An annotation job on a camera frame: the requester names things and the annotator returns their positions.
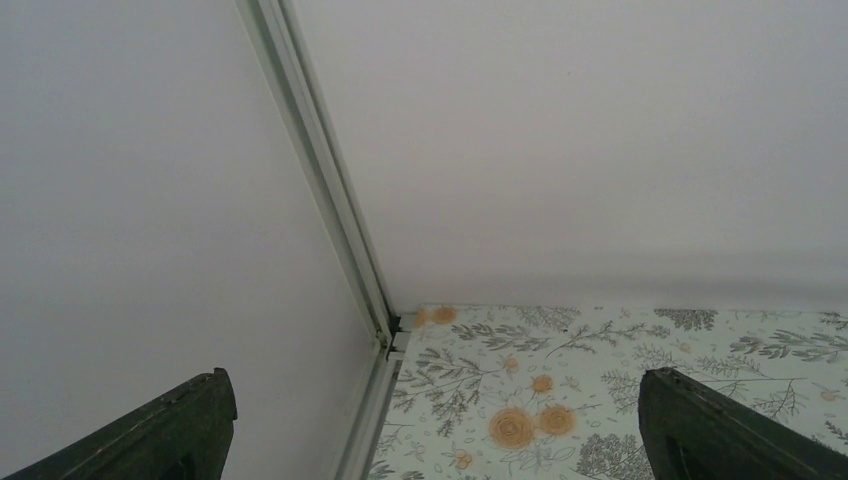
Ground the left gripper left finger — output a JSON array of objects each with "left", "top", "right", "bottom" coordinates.
[{"left": 8, "top": 367, "right": 238, "bottom": 479}]

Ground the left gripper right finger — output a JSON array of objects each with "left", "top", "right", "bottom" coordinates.
[{"left": 638, "top": 368, "right": 847, "bottom": 479}]

